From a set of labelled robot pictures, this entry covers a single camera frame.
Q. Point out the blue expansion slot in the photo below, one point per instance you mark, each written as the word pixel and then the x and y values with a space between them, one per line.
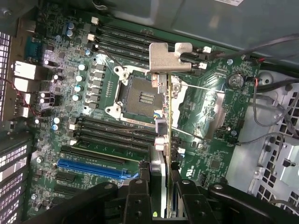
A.
pixel 93 168

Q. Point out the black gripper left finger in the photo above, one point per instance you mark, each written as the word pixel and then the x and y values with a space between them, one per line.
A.
pixel 137 205

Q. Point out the coin cell battery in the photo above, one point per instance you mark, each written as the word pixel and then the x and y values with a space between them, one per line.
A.
pixel 234 81

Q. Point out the thin locking lever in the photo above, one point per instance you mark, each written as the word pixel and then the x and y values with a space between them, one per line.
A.
pixel 109 56

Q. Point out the long black expansion slot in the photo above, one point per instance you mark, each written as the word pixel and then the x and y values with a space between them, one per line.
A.
pixel 93 156

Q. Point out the silver port block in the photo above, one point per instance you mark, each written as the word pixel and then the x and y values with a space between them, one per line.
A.
pixel 23 70

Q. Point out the open black PC case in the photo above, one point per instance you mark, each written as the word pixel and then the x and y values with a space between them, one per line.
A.
pixel 210 23

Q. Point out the green motherboard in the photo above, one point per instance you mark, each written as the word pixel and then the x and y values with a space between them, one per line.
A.
pixel 205 163

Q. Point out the silver socket cover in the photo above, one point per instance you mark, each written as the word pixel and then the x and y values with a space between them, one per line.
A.
pixel 218 121

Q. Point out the black RAM slot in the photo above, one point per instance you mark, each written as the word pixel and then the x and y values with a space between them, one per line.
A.
pixel 130 46
pixel 130 38
pixel 130 55
pixel 130 30

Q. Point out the blue VGA port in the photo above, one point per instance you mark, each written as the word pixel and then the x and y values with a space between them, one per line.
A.
pixel 33 49

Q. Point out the silver drive cage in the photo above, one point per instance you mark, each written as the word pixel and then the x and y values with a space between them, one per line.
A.
pixel 268 175

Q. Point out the CPU socket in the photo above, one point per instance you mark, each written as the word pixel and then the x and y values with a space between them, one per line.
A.
pixel 135 98

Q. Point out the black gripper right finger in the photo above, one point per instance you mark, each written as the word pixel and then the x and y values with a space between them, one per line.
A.
pixel 196 205

